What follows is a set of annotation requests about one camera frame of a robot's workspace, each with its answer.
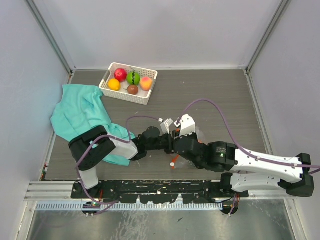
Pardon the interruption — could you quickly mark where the clear zip bag orange seal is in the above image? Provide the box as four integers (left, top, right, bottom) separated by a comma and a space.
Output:
170, 126, 208, 170

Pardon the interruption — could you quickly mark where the brown fake kiwi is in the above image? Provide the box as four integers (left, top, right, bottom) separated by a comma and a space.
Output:
127, 84, 139, 95

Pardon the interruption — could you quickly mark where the fake peach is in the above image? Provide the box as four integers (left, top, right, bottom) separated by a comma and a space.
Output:
139, 76, 153, 91

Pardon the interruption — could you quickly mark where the green fake fruit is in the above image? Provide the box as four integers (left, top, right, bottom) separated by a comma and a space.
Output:
126, 71, 141, 86

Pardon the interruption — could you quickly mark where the yellow fake lemon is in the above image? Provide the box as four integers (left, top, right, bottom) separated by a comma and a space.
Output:
107, 78, 121, 91

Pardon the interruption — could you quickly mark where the red fake apple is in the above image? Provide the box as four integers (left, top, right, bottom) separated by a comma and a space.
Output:
113, 68, 127, 83

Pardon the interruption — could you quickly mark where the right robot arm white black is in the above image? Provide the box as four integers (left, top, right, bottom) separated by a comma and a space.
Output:
173, 136, 315, 198

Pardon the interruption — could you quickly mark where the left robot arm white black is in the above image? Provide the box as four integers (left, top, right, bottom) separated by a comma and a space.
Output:
68, 125, 173, 198

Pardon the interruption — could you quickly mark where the white perforated plastic basket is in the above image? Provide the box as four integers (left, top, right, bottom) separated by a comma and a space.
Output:
98, 62, 158, 105

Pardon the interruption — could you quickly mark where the teal cloth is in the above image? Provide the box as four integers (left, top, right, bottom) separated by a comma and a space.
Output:
50, 84, 136, 167

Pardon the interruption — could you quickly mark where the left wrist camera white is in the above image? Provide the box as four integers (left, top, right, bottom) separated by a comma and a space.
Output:
158, 118, 174, 134

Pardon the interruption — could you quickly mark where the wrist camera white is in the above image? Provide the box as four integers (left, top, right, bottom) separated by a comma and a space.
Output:
173, 114, 196, 138
158, 118, 174, 134

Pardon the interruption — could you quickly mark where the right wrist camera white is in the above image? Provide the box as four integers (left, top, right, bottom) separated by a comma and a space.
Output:
173, 114, 196, 138

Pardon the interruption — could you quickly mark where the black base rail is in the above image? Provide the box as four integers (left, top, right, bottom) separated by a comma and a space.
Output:
87, 180, 235, 204

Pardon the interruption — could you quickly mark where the grey slotted cable duct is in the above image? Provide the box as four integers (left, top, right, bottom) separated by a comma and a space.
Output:
35, 200, 223, 212

